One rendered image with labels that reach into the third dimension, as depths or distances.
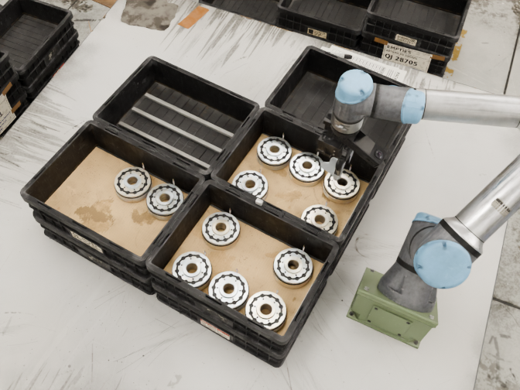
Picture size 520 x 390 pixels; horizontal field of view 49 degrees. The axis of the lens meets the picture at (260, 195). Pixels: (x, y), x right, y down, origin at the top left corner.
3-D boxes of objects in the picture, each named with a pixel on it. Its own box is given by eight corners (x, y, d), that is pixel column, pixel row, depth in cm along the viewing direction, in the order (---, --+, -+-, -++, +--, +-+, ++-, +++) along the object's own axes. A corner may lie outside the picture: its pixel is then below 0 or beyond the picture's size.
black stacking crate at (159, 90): (260, 130, 180) (261, 106, 170) (209, 200, 166) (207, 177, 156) (155, 81, 189) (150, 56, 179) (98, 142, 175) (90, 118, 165)
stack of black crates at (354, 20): (365, 46, 296) (379, -9, 267) (347, 86, 281) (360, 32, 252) (292, 24, 303) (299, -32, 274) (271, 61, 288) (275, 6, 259)
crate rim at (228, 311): (340, 248, 148) (341, 244, 146) (285, 348, 133) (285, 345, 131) (207, 182, 157) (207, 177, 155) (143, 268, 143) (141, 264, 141)
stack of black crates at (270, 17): (292, 24, 303) (296, -13, 284) (271, 61, 288) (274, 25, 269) (223, 2, 310) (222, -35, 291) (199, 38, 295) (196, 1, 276)
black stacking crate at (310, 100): (414, 118, 185) (424, 94, 175) (378, 184, 170) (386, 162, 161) (305, 70, 194) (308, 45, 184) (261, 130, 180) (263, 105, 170)
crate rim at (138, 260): (207, 182, 157) (207, 177, 155) (143, 268, 143) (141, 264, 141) (90, 123, 167) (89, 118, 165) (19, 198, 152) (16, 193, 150)
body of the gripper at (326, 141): (328, 131, 150) (333, 103, 140) (358, 145, 148) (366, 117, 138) (315, 153, 147) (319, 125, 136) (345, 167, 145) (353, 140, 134)
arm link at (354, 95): (375, 97, 121) (335, 91, 122) (366, 128, 131) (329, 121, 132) (379, 70, 125) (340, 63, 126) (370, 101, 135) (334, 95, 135)
